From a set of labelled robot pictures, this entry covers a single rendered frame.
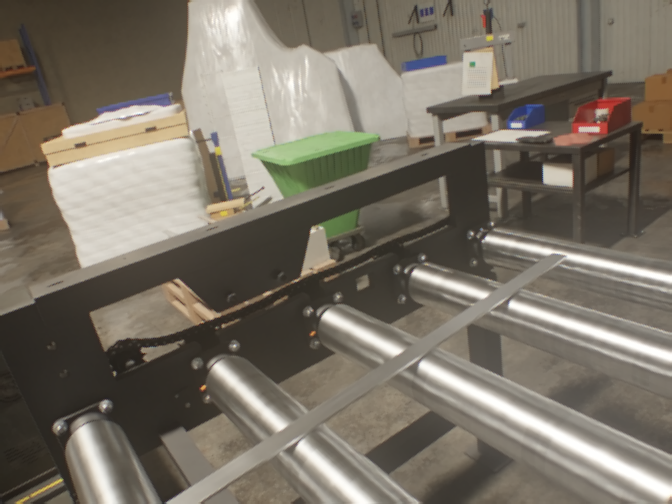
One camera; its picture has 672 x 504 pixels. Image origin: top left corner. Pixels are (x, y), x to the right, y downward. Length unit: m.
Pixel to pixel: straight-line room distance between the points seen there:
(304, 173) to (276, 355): 2.51
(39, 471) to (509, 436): 1.64
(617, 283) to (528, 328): 0.30
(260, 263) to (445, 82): 6.82
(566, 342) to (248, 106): 4.08
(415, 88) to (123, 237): 4.81
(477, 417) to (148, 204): 3.85
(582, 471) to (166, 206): 4.01
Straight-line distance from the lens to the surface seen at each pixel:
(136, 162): 4.45
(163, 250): 1.13
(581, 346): 1.13
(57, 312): 1.10
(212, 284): 1.18
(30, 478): 2.14
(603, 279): 1.41
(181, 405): 1.25
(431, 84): 7.88
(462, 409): 0.96
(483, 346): 1.82
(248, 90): 4.87
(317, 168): 3.74
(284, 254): 1.24
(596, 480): 0.84
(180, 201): 4.50
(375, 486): 0.79
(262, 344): 1.28
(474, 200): 1.65
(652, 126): 6.69
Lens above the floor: 1.47
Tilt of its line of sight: 22 degrees down
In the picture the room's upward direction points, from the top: 11 degrees counter-clockwise
